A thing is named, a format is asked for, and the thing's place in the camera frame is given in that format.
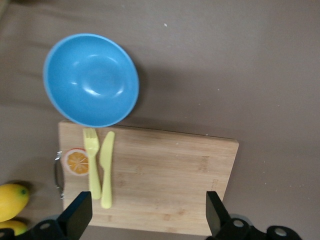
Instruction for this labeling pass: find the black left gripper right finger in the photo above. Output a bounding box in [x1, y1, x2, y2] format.
[205, 191, 256, 240]

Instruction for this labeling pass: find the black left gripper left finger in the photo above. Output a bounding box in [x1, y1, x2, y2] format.
[26, 191, 93, 240]

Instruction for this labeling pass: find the fake orange slice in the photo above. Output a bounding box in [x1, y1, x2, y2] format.
[64, 148, 90, 177]

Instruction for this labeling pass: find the yellow plastic knife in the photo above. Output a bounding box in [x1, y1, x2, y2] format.
[99, 130, 116, 209]

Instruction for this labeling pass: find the yellow plastic fork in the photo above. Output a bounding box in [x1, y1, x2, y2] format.
[83, 127, 102, 200]

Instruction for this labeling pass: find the yellow lemon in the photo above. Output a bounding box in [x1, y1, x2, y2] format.
[0, 183, 30, 223]
[0, 219, 28, 237]

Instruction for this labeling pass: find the wooden cutting board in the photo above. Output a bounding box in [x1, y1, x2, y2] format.
[57, 119, 240, 237]

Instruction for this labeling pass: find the blue bowl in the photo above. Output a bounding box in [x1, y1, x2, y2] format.
[42, 33, 140, 128]

